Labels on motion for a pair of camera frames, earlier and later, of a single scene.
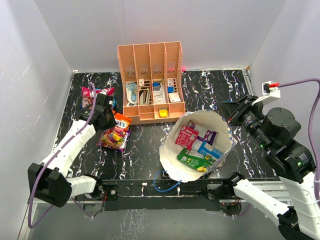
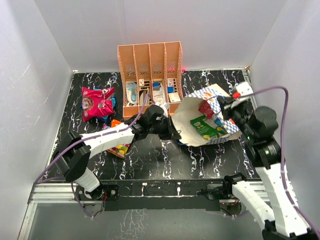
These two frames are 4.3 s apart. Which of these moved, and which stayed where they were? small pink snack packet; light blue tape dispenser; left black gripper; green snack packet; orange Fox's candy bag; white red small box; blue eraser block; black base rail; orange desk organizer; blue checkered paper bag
Moved: left black gripper; orange Fox's candy bag; small pink snack packet; green snack packet; blue checkered paper bag
Stayed: orange desk organizer; black base rail; light blue tape dispenser; blue eraser block; white red small box
